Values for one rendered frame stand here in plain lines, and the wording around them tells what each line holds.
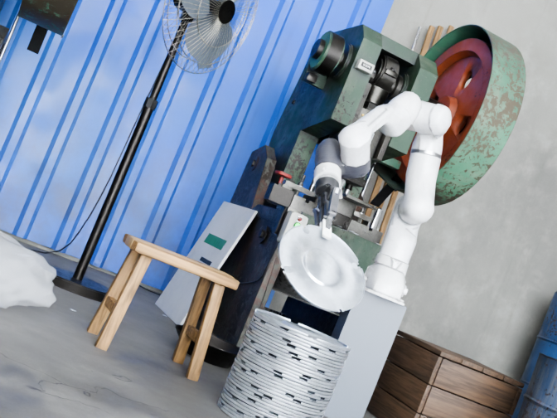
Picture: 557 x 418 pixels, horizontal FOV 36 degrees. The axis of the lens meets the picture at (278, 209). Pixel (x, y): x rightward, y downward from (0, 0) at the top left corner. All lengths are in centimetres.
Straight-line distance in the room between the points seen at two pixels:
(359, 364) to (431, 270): 244
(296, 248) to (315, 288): 13
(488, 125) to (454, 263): 193
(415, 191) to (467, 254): 251
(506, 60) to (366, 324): 139
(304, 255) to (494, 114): 147
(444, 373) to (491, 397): 22
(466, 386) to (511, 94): 124
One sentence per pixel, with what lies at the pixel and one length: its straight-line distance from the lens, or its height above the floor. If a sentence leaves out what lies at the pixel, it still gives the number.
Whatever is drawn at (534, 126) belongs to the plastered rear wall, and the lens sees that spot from 572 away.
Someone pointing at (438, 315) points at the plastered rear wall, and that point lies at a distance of 549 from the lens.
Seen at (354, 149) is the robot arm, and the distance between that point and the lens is 270.
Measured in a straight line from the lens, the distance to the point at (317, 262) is 248.
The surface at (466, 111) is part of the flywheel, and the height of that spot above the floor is 134.
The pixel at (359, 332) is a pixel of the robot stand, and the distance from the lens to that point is 301.
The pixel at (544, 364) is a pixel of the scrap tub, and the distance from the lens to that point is 314.
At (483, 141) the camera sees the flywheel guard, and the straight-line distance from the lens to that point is 369.
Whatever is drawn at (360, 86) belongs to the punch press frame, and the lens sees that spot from 371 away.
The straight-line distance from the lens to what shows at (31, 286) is 261.
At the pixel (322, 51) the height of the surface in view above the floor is 132.
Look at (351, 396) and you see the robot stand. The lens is 304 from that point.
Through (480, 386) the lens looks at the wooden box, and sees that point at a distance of 336.
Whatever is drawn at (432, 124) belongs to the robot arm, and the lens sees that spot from 301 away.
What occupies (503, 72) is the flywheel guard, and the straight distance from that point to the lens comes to 377.
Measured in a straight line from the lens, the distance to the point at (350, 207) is 365.
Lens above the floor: 46
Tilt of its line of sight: 3 degrees up
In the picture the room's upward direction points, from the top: 22 degrees clockwise
